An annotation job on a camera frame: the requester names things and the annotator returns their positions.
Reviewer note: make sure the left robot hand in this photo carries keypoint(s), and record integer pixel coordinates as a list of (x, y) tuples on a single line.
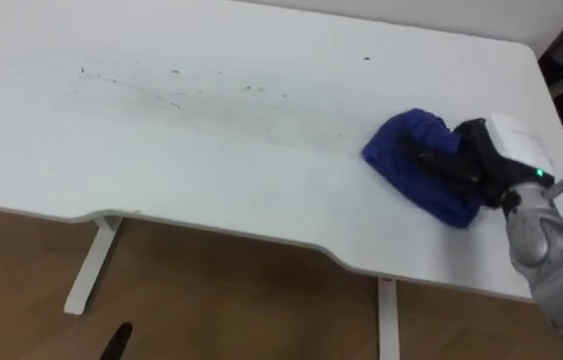
[(118, 342)]

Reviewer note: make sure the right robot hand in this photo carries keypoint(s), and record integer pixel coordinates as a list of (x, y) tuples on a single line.
[(486, 160)]

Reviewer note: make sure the blue cleaning cloth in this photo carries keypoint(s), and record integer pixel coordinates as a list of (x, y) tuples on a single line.
[(411, 170)]

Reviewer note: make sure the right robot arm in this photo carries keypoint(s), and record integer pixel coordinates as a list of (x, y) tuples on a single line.
[(551, 250)]

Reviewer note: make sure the white desk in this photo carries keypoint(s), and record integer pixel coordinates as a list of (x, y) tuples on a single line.
[(241, 140)]

